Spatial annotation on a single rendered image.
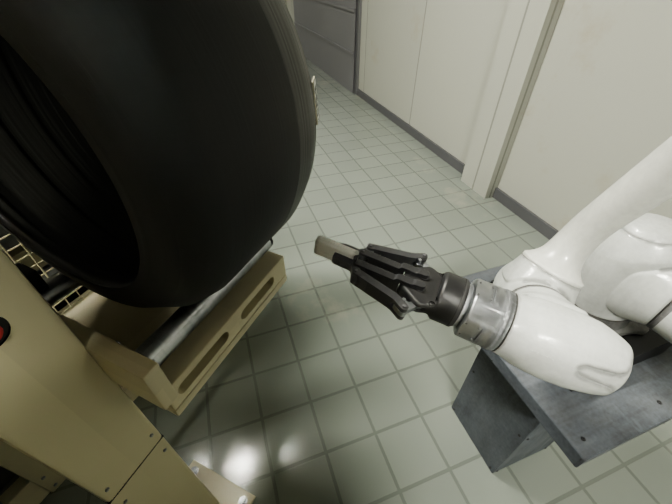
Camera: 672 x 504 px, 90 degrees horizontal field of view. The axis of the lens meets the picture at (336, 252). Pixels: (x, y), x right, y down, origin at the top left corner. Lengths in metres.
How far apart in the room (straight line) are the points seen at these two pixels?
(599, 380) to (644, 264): 0.37
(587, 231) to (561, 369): 0.22
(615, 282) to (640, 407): 0.29
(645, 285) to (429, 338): 1.04
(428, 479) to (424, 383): 0.36
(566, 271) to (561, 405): 0.38
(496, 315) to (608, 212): 0.22
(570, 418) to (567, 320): 0.43
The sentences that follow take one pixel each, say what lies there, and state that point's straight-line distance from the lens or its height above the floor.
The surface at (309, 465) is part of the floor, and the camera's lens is 1.44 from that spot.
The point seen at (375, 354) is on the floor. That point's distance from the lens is 1.63.
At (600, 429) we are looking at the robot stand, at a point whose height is 0.65.
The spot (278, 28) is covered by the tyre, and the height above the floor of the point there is 1.31.
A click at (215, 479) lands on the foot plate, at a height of 0.01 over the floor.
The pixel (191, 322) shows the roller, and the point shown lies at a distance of 0.63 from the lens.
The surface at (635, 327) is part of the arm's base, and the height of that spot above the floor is 0.73.
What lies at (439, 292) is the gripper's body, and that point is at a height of 1.03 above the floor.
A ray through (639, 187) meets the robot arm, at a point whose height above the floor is 1.16.
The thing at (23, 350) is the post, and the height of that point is 1.01.
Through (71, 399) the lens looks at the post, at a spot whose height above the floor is 0.89.
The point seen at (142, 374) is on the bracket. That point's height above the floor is 0.95.
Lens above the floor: 1.38
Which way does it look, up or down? 41 degrees down
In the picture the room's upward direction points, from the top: straight up
